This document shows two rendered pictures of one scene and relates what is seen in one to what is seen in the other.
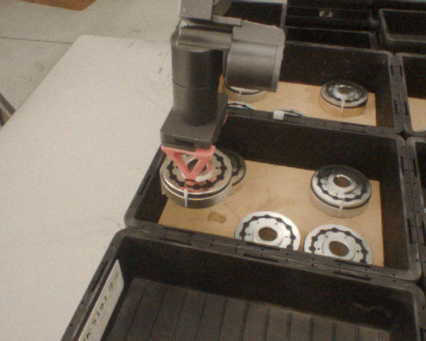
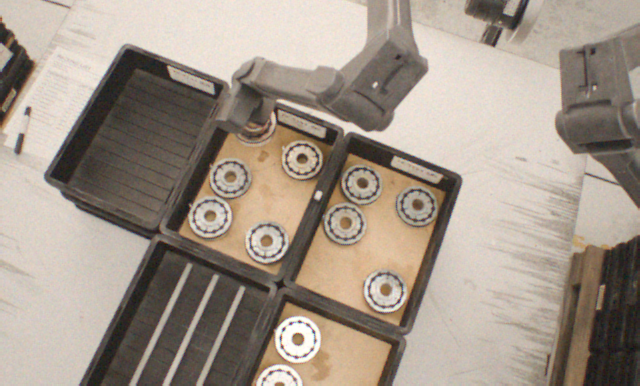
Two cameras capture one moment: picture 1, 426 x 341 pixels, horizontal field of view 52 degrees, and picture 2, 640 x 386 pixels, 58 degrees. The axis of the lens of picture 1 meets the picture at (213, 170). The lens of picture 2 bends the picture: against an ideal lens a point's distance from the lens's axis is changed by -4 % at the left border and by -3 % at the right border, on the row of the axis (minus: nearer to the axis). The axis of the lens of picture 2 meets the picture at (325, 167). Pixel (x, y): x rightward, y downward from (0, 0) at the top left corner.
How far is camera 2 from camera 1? 1.17 m
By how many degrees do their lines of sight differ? 49
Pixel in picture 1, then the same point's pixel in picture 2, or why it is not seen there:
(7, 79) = not seen: outside the picture
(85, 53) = (556, 87)
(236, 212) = (265, 170)
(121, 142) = (404, 117)
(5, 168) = not seen: hidden behind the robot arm
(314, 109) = (378, 263)
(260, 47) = (226, 109)
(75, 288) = not seen: hidden behind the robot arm
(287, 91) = (408, 246)
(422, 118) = (350, 359)
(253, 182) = (291, 187)
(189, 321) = (193, 130)
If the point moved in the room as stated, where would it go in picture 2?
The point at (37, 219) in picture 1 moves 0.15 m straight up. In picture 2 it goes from (323, 61) to (327, 33)
